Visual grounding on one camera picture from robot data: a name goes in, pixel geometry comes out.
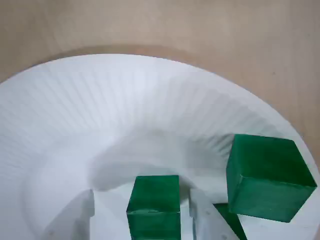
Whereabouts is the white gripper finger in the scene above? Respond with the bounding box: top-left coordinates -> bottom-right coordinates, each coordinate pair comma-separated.
43,188 -> 96,240
189,187 -> 233,240

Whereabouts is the white paper plate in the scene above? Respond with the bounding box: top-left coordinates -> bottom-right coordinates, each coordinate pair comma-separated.
0,53 -> 320,240

